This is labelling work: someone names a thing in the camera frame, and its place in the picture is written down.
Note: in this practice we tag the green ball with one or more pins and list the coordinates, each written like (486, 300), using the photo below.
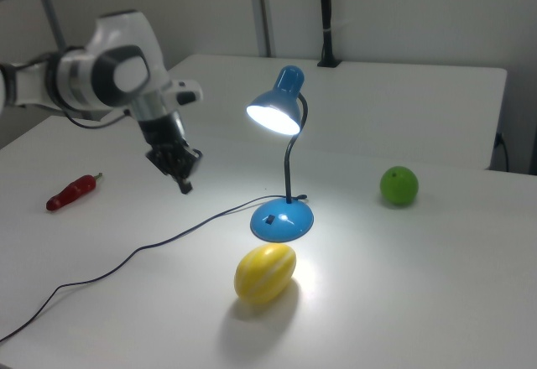
(398, 186)

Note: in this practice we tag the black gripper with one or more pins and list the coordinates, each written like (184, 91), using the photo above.
(161, 132)

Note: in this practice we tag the red toy chili pepper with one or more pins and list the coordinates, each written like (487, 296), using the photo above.
(71, 193)

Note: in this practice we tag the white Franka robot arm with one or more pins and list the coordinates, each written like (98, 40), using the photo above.
(121, 46)

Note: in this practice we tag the yellow toy melon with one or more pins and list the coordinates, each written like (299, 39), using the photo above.
(264, 274)

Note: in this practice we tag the thin grey partition post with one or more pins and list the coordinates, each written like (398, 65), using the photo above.
(52, 8)

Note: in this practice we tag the blue desk lamp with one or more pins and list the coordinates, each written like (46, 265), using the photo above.
(281, 220)

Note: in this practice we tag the black clamped camera pole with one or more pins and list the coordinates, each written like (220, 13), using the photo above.
(326, 8)

